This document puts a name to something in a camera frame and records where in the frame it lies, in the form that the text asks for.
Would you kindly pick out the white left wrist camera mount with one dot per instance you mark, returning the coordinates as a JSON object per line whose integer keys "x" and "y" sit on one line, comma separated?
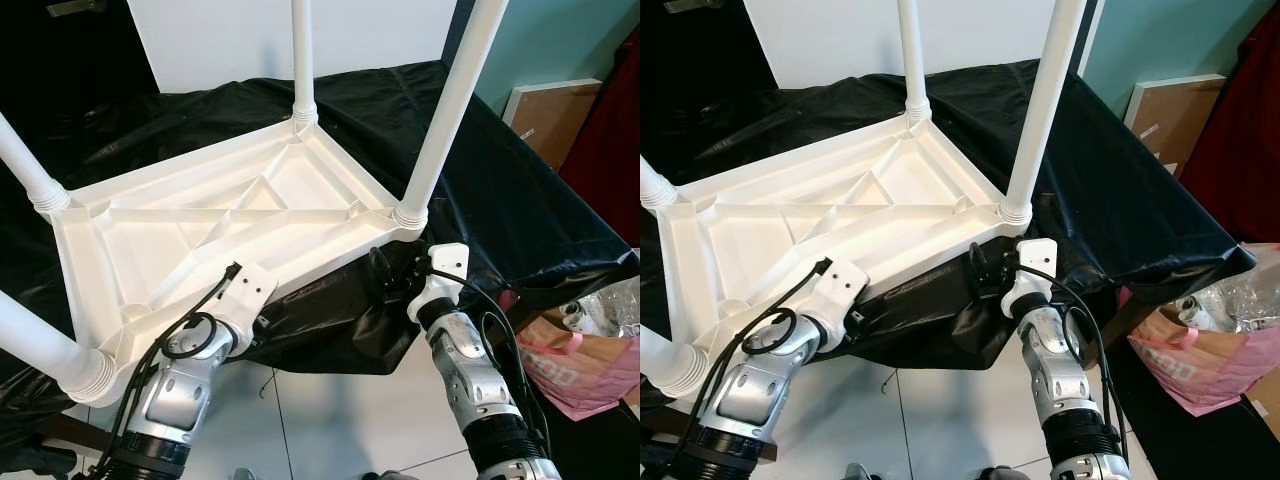
{"x": 835, "y": 290}
{"x": 245, "y": 295}

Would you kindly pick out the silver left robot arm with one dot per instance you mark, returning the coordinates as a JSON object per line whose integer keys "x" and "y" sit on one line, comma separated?
{"x": 185, "y": 390}
{"x": 770, "y": 390}

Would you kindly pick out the clear plastic packaging bundle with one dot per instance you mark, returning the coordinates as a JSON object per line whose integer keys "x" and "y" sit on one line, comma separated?
{"x": 1225, "y": 300}
{"x": 595, "y": 310}

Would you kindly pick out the white plastic table leg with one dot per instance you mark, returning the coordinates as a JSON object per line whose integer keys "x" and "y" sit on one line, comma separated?
{"x": 655, "y": 185}
{"x": 304, "y": 60}
{"x": 30, "y": 175}
{"x": 912, "y": 60}
{"x": 1045, "y": 110}
{"x": 450, "y": 110}
{"x": 670, "y": 365}
{"x": 45, "y": 345}

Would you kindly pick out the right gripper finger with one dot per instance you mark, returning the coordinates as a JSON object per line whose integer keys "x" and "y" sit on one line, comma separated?
{"x": 978, "y": 264}
{"x": 380, "y": 267}

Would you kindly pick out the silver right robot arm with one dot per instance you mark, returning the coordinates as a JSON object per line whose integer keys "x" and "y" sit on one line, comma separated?
{"x": 480, "y": 390}
{"x": 1065, "y": 390}

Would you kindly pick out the brown cardboard panel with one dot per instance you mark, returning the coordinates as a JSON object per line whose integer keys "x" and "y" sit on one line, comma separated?
{"x": 1175, "y": 115}
{"x": 550, "y": 115}

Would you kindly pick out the white plastic children table top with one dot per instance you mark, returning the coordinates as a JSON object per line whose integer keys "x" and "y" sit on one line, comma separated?
{"x": 780, "y": 245}
{"x": 170, "y": 250}

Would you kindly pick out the robot left leg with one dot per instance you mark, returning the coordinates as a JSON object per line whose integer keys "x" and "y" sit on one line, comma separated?
{"x": 857, "y": 472}
{"x": 243, "y": 474}

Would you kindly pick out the dark red curtain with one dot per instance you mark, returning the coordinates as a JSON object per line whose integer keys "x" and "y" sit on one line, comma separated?
{"x": 610, "y": 130}
{"x": 1240, "y": 130}

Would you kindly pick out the pink shopping bag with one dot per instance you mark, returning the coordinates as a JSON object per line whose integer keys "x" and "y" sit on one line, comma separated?
{"x": 585, "y": 370}
{"x": 1200, "y": 365}

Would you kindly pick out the black plastic table cover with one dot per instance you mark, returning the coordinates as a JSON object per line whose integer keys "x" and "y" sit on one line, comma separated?
{"x": 1140, "y": 200}
{"x": 540, "y": 200}

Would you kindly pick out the brown cardboard box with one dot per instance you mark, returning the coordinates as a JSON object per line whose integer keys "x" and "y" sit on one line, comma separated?
{"x": 1265, "y": 405}

